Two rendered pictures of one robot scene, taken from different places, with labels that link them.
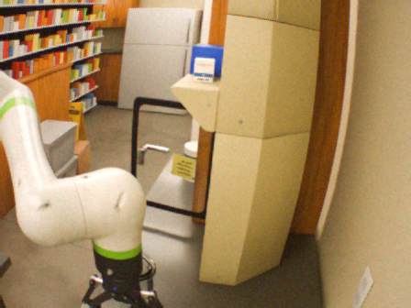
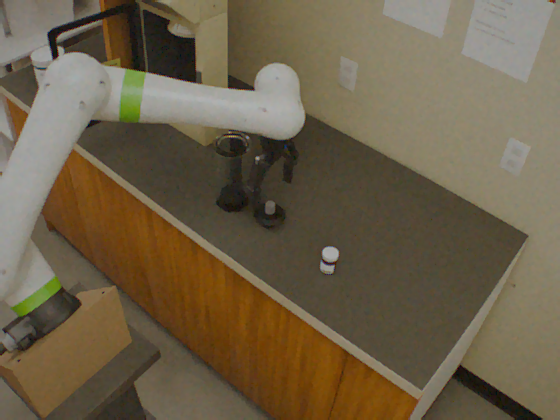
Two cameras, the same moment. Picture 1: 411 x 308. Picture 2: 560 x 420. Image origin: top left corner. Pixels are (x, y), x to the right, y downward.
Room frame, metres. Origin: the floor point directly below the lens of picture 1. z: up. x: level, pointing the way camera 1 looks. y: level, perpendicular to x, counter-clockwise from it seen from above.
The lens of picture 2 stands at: (-0.10, 1.12, 2.13)
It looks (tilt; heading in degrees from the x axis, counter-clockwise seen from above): 45 degrees down; 300
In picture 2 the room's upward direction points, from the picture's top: 4 degrees clockwise
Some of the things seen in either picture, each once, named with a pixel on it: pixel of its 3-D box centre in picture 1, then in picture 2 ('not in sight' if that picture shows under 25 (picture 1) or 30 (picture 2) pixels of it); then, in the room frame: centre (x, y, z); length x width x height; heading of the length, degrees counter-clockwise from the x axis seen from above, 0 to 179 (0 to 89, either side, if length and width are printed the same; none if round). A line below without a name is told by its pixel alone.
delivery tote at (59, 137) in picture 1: (49, 147); not in sight; (2.90, 1.43, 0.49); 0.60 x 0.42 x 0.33; 173
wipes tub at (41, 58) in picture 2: not in sight; (50, 69); (1.67, 0.03, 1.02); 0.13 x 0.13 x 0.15
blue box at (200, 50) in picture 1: (210, 60); not in sight; (1.14, 0.01, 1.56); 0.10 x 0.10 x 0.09; 83
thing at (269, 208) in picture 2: not in sight; (269, 211); (0.52, 0.14, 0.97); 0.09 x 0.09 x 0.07
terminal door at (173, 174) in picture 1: (171, 159); (99, 70); (1.24, 0.11, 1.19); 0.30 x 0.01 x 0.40; 76
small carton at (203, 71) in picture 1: (204, 70); not in sight; (1.02, 0.03, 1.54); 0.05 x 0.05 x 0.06; 1
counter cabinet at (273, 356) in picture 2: not in sight; (224, 236); (0.87, -0.08, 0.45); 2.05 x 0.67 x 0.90; 173
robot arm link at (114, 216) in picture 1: (109, 211); (277, 92); (0.51, 0.14, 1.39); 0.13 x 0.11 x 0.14; 128
